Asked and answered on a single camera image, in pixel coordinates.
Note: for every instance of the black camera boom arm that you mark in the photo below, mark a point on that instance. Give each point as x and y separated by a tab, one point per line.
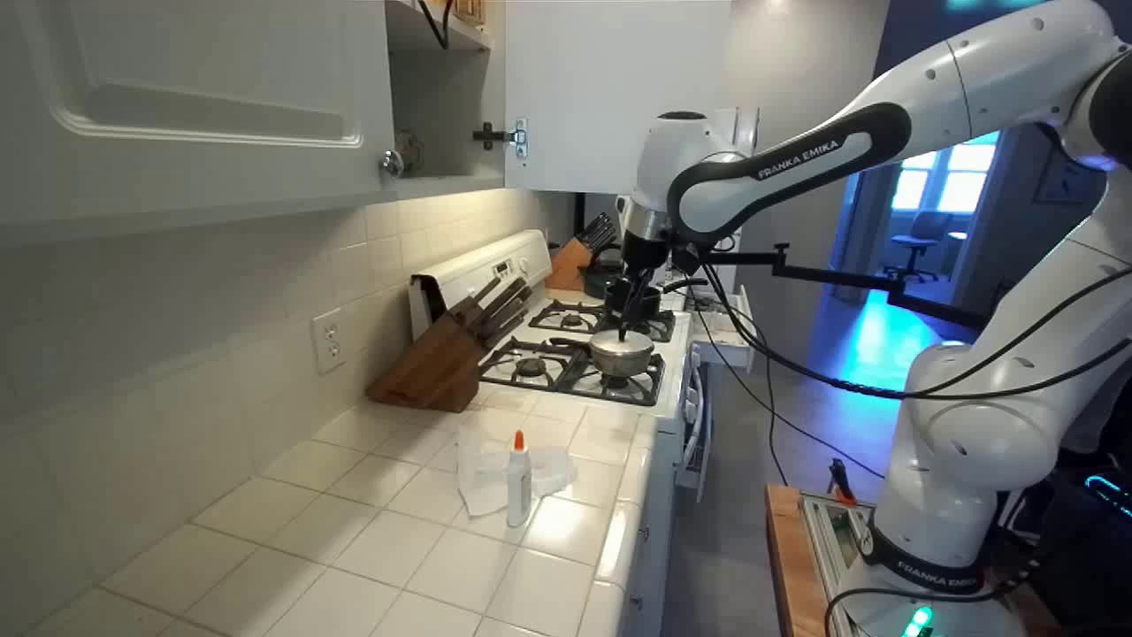
826	274

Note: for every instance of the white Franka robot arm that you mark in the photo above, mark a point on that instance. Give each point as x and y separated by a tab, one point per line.
977	71

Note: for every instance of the closed white cupboard door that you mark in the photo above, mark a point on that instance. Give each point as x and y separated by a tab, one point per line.
189	107

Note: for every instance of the white wall outlet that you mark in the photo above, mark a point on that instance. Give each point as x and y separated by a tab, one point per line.
327	342

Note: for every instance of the wooden knife block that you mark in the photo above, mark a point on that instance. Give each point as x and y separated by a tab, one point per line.
431	372

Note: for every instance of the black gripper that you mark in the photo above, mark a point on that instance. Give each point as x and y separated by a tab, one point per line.
642	263

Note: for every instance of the office chair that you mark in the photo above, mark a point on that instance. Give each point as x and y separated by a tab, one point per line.
919	244

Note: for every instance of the open white cupboard door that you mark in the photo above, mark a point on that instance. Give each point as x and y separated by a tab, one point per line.
577	92

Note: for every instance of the black kettle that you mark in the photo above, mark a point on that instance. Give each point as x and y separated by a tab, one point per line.
598	274

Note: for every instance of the white gas stove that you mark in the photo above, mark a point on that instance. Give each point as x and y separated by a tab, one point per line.
569	365

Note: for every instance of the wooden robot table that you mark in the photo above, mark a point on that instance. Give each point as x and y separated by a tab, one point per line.
792	569

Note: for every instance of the white glue bottle orange cap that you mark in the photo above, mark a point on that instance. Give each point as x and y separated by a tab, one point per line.
517	491

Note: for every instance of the red black clamp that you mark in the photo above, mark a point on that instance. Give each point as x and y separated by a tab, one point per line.
839	479

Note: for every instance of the white crumpled cloth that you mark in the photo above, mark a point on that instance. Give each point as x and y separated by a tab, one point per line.
558	471

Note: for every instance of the black cooking pot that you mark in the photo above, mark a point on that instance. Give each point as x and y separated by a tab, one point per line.
611	313

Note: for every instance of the silver pan with lid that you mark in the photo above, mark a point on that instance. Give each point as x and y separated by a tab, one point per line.
622	354

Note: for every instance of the bright window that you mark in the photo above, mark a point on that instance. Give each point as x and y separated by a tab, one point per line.
944	179

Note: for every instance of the metal mounting plate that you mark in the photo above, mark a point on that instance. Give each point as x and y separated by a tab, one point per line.
839	543

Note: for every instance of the round metal door knob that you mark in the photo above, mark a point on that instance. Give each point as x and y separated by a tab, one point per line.
391	164

